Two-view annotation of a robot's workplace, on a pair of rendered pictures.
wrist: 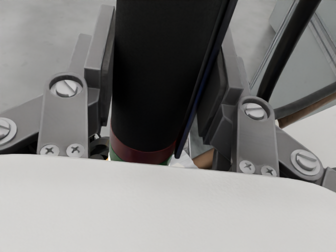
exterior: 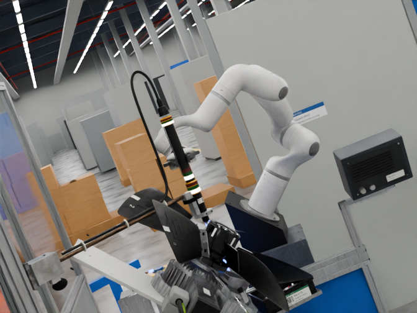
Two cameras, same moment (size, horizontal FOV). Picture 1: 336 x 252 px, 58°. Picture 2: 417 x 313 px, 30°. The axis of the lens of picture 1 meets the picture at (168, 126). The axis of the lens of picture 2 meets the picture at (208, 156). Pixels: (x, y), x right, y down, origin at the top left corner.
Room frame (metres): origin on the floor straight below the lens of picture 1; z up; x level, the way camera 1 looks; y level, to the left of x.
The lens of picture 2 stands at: (2.72, 0.57, 1.75)
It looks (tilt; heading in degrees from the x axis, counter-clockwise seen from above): 6 degrees down; 190
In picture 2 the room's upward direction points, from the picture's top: 21 degrees counter-clockwise
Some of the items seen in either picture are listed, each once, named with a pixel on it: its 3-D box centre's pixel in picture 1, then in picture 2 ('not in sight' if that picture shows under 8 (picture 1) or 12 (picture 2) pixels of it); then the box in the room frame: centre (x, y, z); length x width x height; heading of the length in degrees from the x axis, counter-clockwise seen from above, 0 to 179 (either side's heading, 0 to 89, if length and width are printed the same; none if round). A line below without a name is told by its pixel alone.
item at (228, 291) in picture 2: not in sight; (231, 293); (0.43, 0.07, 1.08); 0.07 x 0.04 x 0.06; 22
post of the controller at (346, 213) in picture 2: not in sight; (350, 223); (-0.37, 0.46, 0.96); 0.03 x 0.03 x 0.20; 12
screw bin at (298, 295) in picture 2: not in sight; (282, 294); (-0.13, 0.13, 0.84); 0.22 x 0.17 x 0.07; 116
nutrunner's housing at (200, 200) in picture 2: not in sight; (182, 160); (0.09, 0.01, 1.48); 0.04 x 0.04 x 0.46
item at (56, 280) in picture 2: not in sight; (59, 282); (0.52, -0.40, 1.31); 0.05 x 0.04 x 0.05; 137
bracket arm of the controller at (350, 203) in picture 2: not in sight; (367, 195); (-0.39, 0.56, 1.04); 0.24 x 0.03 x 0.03; 102
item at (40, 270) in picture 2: not in sight; (41, 269); (0.55, -0.42, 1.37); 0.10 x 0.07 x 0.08; 137
